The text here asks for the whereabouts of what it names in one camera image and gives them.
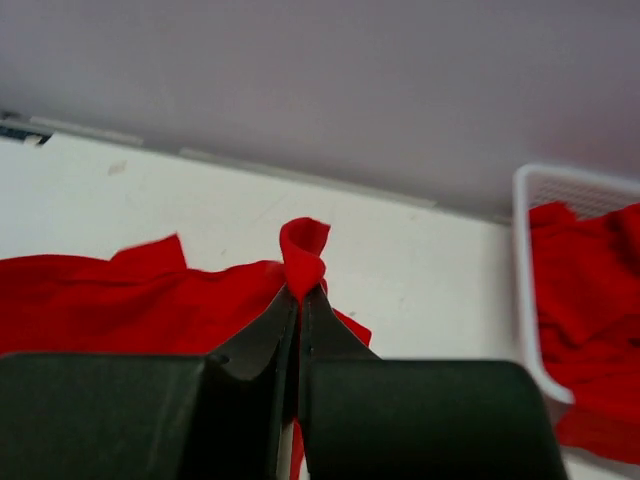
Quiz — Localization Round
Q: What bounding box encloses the blue label sticker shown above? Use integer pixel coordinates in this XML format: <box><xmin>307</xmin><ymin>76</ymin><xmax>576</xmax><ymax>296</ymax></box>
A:
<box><xmin>0</xmin><ymin>120</ymin><xmax>53</xmax><ymax>147</ymax></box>

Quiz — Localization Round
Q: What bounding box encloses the white plastic basket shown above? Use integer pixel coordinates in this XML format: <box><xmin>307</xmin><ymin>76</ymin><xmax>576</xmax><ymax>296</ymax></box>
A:
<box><xmin>512</xmin><ymin>163</ymin><xmax>639</xmax><ymax>405</ymax></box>

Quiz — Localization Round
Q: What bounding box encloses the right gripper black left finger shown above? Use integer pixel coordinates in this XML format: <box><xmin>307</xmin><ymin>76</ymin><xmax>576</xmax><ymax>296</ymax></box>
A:
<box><xmin>1</xmin><ymin>289</ymin><xmax>298</xmax><ymax>479</ymax></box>

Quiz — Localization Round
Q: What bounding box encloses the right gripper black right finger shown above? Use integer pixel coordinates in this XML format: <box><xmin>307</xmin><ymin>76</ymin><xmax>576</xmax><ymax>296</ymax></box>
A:
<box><xmin>298</xmin><ymin>288</ymin><xmax>566</xmax><ymax>479</ymax></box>

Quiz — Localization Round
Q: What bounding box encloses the red t shirt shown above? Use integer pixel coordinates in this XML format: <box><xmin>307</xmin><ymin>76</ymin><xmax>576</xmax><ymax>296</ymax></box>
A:
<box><xmin>1</xmin><ymin>217</ymin><xmax>371</xmax><ymax>466</ymax></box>

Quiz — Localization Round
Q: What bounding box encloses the red t shirts pile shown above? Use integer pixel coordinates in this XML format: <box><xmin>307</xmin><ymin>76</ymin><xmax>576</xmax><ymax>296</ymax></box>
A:
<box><xmin>529</xmin><ymin>202</ymin><xmax>639</xmax><ymax>464</ymax></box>

